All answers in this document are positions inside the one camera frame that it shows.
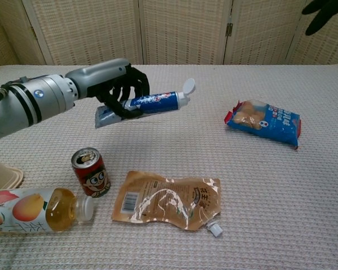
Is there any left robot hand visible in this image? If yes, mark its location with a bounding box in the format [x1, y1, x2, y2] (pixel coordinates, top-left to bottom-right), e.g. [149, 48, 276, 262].
[65, 58, 151, 120]

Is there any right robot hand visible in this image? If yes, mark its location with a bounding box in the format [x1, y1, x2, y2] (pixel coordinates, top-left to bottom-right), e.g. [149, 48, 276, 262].
[301, 0, 338, 37]

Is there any blue white toothpaste tube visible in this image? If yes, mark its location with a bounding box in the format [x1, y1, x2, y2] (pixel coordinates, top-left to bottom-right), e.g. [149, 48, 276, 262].
[94, 78, 197, 129]

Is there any woven folding screen panel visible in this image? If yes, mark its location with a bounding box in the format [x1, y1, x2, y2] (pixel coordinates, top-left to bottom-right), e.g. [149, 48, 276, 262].
[0, 0, 144, 67]
[224, 0, 309, 66]
[286, 0, 338, 66]
[0, 0, 20, 70]
[137, 0, 232, 66]

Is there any red cartoon drink can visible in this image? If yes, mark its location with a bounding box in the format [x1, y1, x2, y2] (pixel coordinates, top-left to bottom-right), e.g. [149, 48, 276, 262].
[71, 147, 112, 199]

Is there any white woven tablecloth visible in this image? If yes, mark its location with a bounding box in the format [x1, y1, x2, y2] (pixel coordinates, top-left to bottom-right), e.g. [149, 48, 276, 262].
[0, 64, 338, 270]

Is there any blue snack bag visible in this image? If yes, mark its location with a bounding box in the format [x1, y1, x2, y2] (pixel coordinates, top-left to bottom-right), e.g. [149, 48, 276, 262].
[224, 99, 303, 150]

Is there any brown spout pouch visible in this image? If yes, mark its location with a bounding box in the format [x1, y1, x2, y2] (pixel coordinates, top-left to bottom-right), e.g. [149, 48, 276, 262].
[111, 170, 224, 239]

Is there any beige takeaway box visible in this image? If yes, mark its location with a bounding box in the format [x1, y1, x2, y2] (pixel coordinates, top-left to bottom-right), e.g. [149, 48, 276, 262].
[0, 160, 25, 191]

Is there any peach tea bottle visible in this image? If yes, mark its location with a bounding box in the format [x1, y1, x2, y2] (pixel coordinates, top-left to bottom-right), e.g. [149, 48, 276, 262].
[0, 187, 95, 236]

